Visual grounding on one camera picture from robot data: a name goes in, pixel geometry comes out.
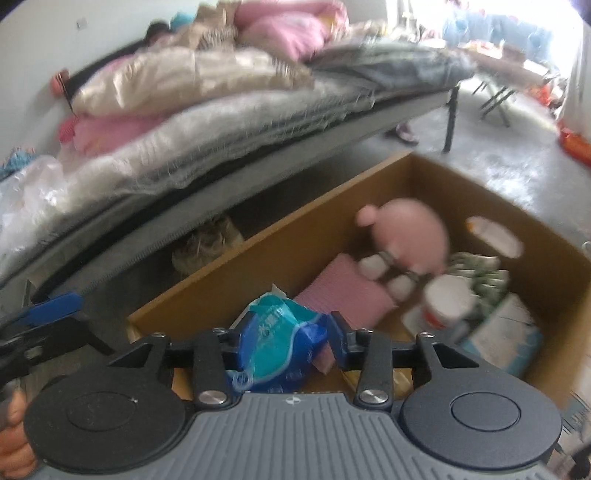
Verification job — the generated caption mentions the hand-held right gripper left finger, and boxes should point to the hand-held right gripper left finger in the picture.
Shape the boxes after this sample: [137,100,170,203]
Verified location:
[107,328,242,409]

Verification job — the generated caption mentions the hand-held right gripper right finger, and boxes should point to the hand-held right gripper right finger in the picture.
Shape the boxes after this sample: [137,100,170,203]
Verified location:
[329,312,483,409]

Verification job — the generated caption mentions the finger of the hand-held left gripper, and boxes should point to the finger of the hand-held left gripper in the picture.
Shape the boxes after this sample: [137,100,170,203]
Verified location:
[14,292,85,329]

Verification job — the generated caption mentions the pink mesh sponge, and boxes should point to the pink mesh sponge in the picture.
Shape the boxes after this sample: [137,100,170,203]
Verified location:
[292,252,399,329]

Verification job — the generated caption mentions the blue tissue packet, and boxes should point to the blue tissue packet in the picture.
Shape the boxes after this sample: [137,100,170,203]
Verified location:
[225,292,334,394]

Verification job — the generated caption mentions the brown cardboard box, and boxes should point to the brown cardboard box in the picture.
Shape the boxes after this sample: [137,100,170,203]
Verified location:
[126,151,591,412]

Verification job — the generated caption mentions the person's left hand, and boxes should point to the person's left hand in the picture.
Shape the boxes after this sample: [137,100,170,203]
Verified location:
[0,389,37,480]

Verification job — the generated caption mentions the brown shoes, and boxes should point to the brown shoes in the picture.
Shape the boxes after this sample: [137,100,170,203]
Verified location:
[172,216,246,274]

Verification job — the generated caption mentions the white plastic jar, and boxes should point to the white plastic jar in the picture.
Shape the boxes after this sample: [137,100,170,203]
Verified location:
[418,274,476,329]

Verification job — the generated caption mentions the clear plastic bag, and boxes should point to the clear plastic bag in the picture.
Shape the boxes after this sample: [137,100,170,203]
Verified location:
[0,154,66,243]

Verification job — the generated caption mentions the pink plush pig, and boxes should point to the pink plush pig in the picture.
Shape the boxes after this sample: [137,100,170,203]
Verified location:
[355,198,451,302]

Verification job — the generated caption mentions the green white patterned packet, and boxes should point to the green white patterned packet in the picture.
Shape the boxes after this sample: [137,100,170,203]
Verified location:
[447,251,511,319]

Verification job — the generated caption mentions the white blue flat packet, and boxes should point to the white blue flat packet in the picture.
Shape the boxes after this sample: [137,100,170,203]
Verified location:
[455,293,546,379]

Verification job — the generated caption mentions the white bottle orange cap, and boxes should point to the white bottle orange cap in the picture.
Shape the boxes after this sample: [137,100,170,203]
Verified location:
[465,216,526,258]

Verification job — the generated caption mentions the white fuzzy blanket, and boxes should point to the white fuzzy blanket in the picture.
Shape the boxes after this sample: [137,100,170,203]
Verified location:
[59,87,380,195]

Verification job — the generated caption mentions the beige satin quilt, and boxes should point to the beige satin quilt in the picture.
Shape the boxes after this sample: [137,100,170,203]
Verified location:
[73,45,315,117]

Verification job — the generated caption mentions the grey blanket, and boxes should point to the grey blanket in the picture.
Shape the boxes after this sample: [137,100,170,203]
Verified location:
[313,41,477,95]

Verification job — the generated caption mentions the orange plastic basket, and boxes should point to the orange plastic basket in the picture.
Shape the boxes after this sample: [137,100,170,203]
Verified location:
[560,130,591,166]

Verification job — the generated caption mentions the pink pillow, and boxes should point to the pink pillow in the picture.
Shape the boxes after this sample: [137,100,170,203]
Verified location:
[232,0,348,62]

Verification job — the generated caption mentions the folding table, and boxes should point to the folding table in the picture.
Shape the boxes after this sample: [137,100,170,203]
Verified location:
[461,38,557,128]

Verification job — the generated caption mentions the metal frame bed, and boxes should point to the metal frame bed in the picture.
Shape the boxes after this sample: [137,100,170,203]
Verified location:
[0,41,478,303]

